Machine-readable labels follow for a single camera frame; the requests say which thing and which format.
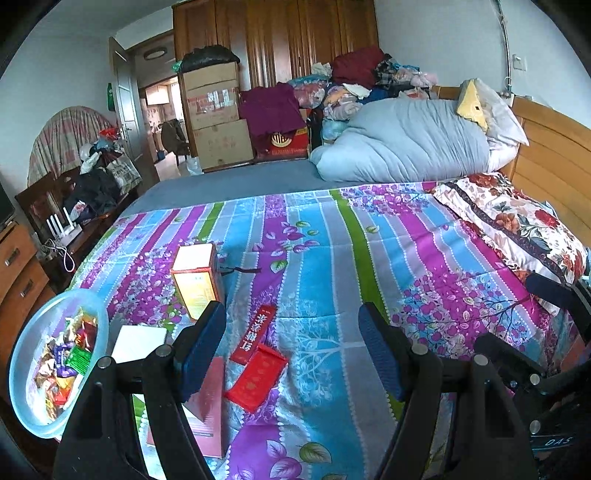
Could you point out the white pillow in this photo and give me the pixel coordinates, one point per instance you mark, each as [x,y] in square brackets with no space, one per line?
[503,124]

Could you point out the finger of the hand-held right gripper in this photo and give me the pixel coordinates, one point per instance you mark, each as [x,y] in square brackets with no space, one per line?
[558,295]
[508,355]

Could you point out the striped printed bed sheet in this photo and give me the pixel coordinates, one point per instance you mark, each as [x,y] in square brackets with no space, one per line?
[323,258]

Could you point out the red gift box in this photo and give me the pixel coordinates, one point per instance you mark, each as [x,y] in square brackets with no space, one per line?
[284,143]

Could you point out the long narrow red packet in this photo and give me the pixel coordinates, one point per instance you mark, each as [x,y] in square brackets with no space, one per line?
[254,334]

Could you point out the wooden headboard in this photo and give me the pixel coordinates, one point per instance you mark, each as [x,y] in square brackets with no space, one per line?
[554,152]

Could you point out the white box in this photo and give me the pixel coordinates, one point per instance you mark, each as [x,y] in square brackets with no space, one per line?
[138,344]

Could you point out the green door hanger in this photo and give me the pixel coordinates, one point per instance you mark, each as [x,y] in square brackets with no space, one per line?
[110,97]

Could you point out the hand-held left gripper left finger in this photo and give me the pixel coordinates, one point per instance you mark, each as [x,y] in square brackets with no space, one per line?
[203,350]

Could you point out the wide red packet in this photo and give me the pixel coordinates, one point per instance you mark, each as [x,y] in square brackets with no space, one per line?
[256,378]

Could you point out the maroon cloth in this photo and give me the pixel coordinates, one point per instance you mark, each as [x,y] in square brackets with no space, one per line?
[272,110]

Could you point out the pile of mixed sweets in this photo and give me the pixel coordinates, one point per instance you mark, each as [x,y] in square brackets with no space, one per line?
[57,383]

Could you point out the round ceiling lamp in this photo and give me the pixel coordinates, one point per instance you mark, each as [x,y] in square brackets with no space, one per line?
[154,53]

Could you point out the wooden dresser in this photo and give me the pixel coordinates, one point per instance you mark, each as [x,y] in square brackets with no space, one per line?
[21,286]

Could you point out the white bucket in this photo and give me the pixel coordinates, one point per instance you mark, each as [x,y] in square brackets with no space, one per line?
[194,165]

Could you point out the wooden wardrobe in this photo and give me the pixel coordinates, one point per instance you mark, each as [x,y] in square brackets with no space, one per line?
[277,41]

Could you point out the taped cardboard box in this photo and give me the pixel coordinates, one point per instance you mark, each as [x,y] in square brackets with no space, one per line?
[212,97]

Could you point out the red and orange upright box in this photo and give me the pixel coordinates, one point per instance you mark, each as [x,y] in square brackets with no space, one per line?
[196,286]

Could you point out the grey door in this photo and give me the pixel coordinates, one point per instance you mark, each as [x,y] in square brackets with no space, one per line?
[124,101]

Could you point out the chair with dark jacket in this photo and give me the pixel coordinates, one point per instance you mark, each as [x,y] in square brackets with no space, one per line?
[173,136]

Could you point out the white router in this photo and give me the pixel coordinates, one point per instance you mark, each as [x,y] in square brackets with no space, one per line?
[60,230]

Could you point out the blue-grey bed sheet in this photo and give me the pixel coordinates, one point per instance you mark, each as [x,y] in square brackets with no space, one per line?
[231,184]

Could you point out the pink flat box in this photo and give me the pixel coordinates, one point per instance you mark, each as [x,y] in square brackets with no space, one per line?
[210,406]

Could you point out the wall outlet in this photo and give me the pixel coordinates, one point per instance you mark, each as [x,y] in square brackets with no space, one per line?
[518,62]

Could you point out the blue plastic bowl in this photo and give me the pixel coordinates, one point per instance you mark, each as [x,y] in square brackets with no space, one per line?
[32,332]

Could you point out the floral pillow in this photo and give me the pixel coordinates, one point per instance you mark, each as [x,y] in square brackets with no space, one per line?
[512,221]

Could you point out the heap of bags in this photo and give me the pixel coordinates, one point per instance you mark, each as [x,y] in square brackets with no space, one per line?
[101,180]

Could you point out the dark wooden chair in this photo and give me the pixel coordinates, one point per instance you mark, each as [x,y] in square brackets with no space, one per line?
[39,203]

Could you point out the pile of clothes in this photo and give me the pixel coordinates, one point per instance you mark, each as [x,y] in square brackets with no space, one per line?
[360,87]

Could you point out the plaid cloth cover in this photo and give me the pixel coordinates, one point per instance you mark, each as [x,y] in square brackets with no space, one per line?
[64,138]

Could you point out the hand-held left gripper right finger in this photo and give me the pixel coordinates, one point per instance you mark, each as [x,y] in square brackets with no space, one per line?
[381,350]

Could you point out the black bag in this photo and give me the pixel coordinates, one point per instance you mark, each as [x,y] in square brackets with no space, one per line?
[210,55]

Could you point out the yellow cushion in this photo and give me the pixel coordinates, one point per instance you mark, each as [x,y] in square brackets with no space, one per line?
[473,104]

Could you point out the wall pipe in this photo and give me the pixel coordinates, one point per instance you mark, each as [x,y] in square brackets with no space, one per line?
[505,46]

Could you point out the blue-grey duvet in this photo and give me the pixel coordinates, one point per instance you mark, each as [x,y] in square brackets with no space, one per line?
[406,138]

